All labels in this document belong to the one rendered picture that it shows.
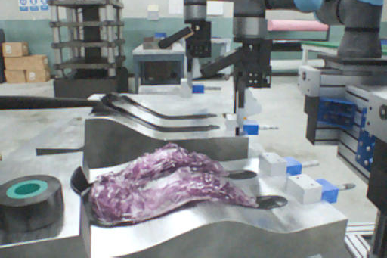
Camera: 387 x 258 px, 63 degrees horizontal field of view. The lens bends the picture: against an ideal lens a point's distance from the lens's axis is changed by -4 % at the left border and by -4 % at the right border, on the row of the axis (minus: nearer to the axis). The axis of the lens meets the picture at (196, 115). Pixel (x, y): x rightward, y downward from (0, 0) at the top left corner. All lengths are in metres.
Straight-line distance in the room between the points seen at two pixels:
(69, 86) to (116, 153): 4.09
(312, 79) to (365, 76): 0.19
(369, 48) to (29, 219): 1.09
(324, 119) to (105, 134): 0.75
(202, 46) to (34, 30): 6.85
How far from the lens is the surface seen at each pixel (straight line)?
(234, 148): 0.76
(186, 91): 1.05
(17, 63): 7.54
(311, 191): 0.57
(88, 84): 4.77
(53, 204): 0.42
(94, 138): 0.78
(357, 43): 1.21
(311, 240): 0.53
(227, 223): 0.44
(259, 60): 0.77
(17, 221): 0.42
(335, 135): 1.24
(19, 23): 7.86
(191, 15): 1.02
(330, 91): 1.18
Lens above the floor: 1.13
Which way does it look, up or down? 16 degrees down
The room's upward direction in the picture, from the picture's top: straight up
